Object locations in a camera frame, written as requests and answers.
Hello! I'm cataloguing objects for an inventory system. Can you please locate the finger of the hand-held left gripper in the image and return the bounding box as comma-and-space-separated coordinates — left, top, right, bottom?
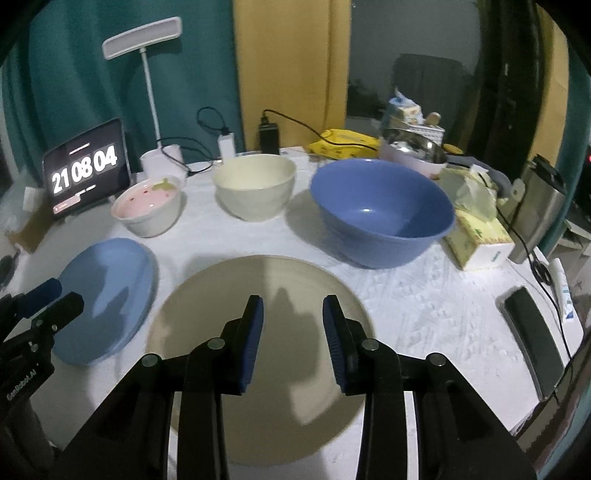
25, 292, 85, 334
11, 278, 63, 319

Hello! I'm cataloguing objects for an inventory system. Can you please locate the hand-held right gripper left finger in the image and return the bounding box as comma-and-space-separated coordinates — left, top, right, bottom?
60, 294, 266, 480

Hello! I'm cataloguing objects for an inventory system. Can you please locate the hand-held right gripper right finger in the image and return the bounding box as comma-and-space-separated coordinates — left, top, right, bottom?
322, 294, 532, 480

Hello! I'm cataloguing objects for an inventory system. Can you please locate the blue plate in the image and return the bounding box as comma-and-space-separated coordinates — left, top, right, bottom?
52, 237, 158, 367

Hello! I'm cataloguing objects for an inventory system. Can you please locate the beige plate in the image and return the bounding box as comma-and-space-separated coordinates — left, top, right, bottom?
147, 255, 374, 467

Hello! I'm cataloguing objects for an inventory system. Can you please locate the pink strawberry bowl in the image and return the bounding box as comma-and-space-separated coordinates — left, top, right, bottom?
111, 176, 182, 238

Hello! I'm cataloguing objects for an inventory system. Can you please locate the large blue bowl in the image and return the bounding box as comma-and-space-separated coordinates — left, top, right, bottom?
309, 159, 457, 270

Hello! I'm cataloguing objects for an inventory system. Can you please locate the cream bowl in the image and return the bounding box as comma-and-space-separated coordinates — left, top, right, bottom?
212, 154, 297, 223

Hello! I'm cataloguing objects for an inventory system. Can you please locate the cardboard box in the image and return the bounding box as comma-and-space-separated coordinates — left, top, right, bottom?
4, 203, 51, 254

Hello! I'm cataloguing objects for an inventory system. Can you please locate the white textured tablecloth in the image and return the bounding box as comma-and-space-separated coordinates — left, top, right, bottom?
0, 147, 583, 480

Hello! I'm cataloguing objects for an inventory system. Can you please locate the clear plastic bag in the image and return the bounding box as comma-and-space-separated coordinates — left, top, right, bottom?
0, 185, 47, 232

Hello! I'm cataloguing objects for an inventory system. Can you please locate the tablet showing clock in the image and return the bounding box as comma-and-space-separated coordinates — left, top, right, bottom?
42, 118, 132, 217

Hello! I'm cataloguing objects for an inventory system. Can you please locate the yellow tissue pack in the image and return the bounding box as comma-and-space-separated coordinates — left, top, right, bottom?
441, 167, 515, 271

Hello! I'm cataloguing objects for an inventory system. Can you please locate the black phone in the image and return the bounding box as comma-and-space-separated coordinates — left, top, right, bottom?
496, 285, 566, 401

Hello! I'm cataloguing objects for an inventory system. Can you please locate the yellow wipes pack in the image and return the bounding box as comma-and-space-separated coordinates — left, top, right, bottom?
308, 128, 384, 160

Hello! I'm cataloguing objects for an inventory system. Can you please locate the black charger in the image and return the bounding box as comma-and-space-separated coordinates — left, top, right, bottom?
259, 117, 280, 155

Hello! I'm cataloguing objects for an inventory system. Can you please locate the steel bowl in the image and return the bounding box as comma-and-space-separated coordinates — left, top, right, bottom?
381, 127, 448, 165

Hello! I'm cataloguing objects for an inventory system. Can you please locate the white basket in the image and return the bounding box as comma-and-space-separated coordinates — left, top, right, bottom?
416, 122, 446, 145

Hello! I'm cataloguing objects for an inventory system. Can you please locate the white tube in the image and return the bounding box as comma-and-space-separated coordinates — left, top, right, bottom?
547, 257, 578, 324

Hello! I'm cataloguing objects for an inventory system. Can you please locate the blue white packet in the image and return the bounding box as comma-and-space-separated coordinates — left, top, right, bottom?
385, 91, 423, 126

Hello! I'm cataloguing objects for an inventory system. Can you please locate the steel tumbler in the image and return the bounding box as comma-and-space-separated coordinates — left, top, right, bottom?
508, 154, 568, 265

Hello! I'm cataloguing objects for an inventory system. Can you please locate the white side shelf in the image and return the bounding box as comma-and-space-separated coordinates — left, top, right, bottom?
551, 217, 591, 266

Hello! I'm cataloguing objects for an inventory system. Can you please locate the white desk lamp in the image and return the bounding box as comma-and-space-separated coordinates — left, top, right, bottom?
102, 17, 188, 190

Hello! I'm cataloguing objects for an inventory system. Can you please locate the dark glass window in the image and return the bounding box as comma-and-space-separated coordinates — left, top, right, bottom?
348, 0, 490, 134

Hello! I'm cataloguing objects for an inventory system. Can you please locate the black lamp cable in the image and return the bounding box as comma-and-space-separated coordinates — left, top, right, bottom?
157, 137, 218, 178

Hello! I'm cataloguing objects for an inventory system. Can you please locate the black phone cable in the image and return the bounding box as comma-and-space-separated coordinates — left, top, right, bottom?
496, 208, 583, 370

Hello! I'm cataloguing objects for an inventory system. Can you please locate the black charging cable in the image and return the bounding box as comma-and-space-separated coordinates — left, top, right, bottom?
198, 107, 232, 139
263, 109, 384, 153

